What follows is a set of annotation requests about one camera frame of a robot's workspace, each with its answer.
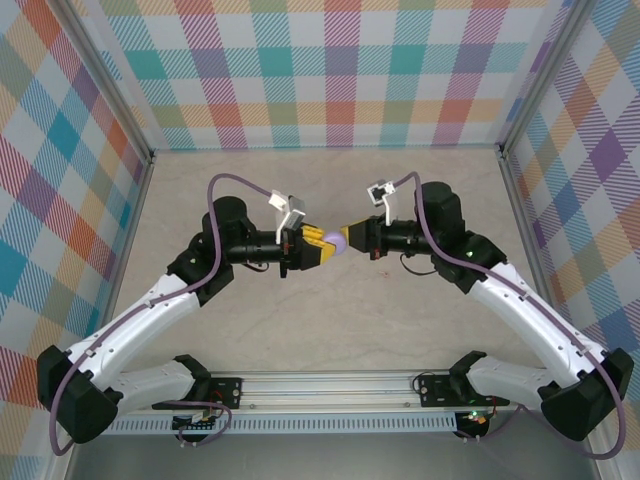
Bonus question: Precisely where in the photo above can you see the purple earbud charging case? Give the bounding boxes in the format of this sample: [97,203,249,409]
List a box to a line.
[324,228,348,256]

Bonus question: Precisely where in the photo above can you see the small circuit board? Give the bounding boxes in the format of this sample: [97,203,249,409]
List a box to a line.
[172,409,221,432]
[457,409,491,431]

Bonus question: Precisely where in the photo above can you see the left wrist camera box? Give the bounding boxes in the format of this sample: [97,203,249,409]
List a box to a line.
[268,188,307,232]

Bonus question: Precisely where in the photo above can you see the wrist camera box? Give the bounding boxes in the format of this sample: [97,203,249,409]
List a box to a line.
[268,188,307,232]
[366,179,397,225]

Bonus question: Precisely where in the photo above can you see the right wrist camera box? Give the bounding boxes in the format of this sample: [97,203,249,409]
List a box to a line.
[366,179,397,225]

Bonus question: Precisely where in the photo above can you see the aluminium side rail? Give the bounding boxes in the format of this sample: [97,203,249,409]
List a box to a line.
[497,152,556,307]
[99,152,157,329]

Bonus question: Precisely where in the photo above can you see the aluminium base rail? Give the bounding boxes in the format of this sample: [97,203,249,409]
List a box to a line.
[117,369,546,415]

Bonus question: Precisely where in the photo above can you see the slotted cable duct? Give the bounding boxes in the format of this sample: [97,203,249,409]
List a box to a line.
[102,417,459,435]

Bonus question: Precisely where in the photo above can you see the aluminium frame post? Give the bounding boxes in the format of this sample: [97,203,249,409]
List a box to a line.
[59,0,156,166]
[497,0,601,161]

